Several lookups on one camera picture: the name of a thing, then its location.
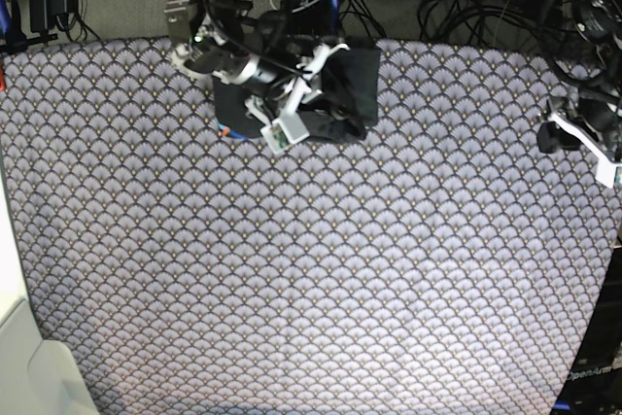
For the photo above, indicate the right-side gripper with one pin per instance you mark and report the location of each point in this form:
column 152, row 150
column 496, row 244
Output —
column 278, row 84

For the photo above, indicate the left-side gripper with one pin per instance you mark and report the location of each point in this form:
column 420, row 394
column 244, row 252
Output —
column 587, row 123

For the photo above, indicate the dark grey T-shirt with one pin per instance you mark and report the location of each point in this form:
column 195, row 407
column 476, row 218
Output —
column 344, row 113

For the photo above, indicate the fan-patterned tablecloth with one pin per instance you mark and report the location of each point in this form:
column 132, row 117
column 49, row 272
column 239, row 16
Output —
column 443, row 265

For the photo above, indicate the black OpenArm box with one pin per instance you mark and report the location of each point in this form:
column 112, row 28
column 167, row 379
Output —
column 593, row 385

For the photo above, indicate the white plastic bin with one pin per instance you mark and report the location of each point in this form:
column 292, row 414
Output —
column 38, row 376

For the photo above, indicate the blue clamp handle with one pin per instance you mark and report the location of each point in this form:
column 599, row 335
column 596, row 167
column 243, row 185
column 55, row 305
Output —
column 13, row 39

